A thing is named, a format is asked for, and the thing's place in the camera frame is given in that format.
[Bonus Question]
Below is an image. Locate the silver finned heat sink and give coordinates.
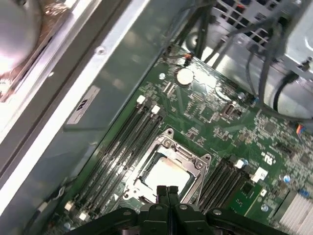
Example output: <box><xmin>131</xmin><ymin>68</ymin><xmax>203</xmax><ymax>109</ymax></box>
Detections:
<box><xmin>277</xmin><ymin>189</ymin><xmax>313</xmax><ymax>232</ymax></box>

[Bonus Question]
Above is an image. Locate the silver coin battery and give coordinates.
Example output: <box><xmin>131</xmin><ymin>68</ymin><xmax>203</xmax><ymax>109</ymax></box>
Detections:
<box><xmin>176</xmin><ymin>67</ymin><xmax>195</xmax><ymax>87</ymax></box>

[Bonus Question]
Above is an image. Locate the silver CPU plate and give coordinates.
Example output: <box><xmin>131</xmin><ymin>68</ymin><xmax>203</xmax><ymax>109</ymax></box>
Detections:
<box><xmin>140</xmin><ymin>155</ymin><xmax>193</xmax><ymax>196</ymax></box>

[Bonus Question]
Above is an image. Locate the grey cable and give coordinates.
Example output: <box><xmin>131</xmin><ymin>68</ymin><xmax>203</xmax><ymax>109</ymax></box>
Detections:
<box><xmin>254</xmin><ymin>14</ymin><xmax>284</xmax><ymax>108</ymax></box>

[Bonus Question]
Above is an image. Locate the white board connector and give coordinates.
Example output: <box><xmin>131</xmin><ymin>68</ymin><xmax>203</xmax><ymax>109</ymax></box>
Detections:
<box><xmin>251</xmin><ymin>167</ymin><xmax>268</xmax><ymax>182</ymax></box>

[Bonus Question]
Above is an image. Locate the open black PC case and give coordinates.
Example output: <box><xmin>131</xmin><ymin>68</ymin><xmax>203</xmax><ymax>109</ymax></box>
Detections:
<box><xmin>0</xmin><ymin>0</ymin><xmax>313</xmax><ymax>235</ymax></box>

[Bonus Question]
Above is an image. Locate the green motherboard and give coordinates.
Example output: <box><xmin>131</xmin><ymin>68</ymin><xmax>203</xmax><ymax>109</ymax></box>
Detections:
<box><xmin>48</xmin><ymin>44</ymin><xmax>313</xmax><ymax>235</ymax></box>

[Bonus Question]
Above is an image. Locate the metal socket cover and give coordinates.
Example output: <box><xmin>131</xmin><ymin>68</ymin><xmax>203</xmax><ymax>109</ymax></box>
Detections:
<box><xmin>124</xmin><ymin>136</ymin><xmax>212</xmax><ymax>204</ymax></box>

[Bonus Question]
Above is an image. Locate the white label sticker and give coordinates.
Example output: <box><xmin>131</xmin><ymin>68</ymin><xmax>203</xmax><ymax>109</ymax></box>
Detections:
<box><xmin>66</xmin><ymin>85</ymin><xmax>101</xmax><ymax>126</ymax></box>

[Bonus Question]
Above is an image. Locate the black RAM slot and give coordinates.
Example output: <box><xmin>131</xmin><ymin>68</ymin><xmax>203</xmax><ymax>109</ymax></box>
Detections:
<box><xmin>92</xmin><ymin>114</ymin><xmax>166</xmax><ymax>216</ymax></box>
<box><xmin>73</xmin><ymin>100</ymin><xmax>154</xmax><ymax>213</ymax></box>
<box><xmin>79</xmin><ymin>105</ymin><xmax>161</xmax><ymax>220</ymax></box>
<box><xmin>220</xmin><ymin>160</ymin><xmax>249</xmax><ymax>212</ymax></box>
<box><xmin>198</xmin><ymin>158</ymin><xmax>227</xmax><ymax>209</ymax></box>
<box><xmin>205</xmin><ymin>158</ymin><xmax>235</xmax><ymax>211</ymax></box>
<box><xmin>212</xmin><ymin>159</ymin><xmax>243</xmax><ymax>212</ymax></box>
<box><xmin>67</xmin><ymin>95</ymin><xmax>147</xmax><ymax>210</ymax></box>

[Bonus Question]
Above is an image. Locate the metal wire locking lever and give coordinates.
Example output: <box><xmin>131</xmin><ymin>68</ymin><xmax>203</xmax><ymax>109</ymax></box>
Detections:
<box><xmin>198</xmin><ymin>154</ymin><xmax>213</xmax><ymax>196</ymax></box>

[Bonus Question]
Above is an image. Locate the thick black cable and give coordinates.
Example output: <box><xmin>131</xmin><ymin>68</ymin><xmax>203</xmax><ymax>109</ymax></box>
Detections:
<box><xmin>270</xmin><ymin>70</ymin><xmax>303</xmax><ymax>118</ymax></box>

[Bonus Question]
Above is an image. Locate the CPU socket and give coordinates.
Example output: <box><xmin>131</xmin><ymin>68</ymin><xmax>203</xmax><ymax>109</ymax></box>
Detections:
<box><xmin>123</xmin><ymin>127</ymin><xmax>213</xmax><ymax>205</ymax></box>

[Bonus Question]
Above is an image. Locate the dark cable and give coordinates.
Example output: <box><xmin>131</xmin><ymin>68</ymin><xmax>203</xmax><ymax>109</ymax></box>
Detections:
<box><xmin>194</xmin><ymin>0</ymin><xmax>212</xmax><ymax>58</ymax></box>

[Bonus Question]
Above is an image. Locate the internal USB port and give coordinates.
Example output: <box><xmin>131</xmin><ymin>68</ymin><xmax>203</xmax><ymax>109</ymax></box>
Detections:
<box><xmin>221</xmin><ymin>102</ymin><xmax>242</xmax><ymax>117</ymax></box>

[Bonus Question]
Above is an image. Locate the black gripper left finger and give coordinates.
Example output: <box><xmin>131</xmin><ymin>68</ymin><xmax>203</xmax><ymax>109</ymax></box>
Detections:
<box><xmin>66</xmin><ymin>185</ymin><xmax>170</xmax><ymax>235</ymax></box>

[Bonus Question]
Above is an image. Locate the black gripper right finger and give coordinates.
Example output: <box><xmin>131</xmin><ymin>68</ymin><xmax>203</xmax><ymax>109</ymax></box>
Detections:
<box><xmin>169</xmin><ymin>186</ymin><xmax>291</xmax><ymax>235</ymax></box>

